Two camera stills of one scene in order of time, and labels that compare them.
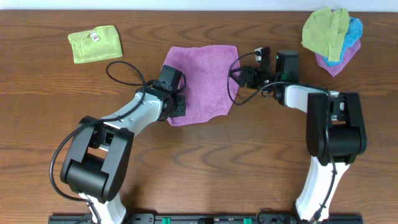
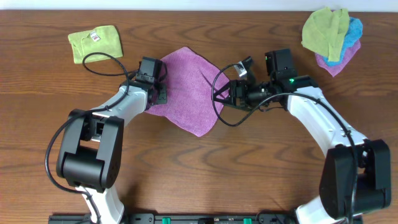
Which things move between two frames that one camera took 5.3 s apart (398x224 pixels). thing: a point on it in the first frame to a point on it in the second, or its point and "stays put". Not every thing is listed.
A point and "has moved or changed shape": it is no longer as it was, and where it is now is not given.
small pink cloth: x=333 y=70 stays put
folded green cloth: x=97 y=44 stays put
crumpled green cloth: x=324 y=31 stays put
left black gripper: x=180 y=106 to x=161 y=94
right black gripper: x=247 y=76 to x=234 y=93
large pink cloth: x=210 y=88 has moved or changed shape
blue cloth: x=354 y=33 stays put
